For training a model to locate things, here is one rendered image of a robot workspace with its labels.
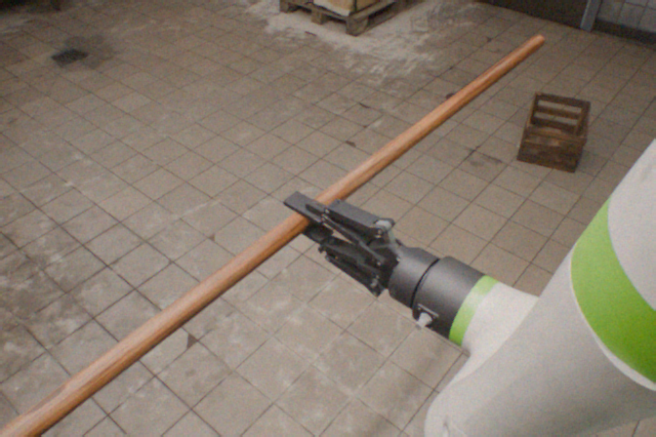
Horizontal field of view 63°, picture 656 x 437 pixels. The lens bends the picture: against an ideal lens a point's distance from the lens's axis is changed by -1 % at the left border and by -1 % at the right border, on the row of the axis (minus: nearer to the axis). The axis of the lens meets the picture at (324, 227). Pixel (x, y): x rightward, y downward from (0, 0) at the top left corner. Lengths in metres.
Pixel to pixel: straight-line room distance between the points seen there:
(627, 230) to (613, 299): 0.04
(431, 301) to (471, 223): 1.98
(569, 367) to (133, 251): 2.31
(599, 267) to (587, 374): 0.07
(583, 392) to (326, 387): 1.66
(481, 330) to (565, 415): 0.26
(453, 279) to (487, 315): 0.06
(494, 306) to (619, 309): 0.35
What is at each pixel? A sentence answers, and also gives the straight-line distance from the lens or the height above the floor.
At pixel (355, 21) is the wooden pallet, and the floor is 0.12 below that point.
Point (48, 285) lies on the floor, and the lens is 2.54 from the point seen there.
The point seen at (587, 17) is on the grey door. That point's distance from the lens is 4.82.
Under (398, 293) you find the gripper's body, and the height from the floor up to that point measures 1.20.
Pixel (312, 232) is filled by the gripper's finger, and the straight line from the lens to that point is 0.77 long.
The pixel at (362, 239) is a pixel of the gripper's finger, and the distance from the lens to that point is 0.71.
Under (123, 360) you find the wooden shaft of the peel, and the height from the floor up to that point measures 1.20.
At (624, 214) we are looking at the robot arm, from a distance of 0.28.
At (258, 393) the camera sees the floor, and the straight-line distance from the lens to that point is 1.98.
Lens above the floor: 1.71
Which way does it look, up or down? 43 degrees down
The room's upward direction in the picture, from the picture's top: straight up
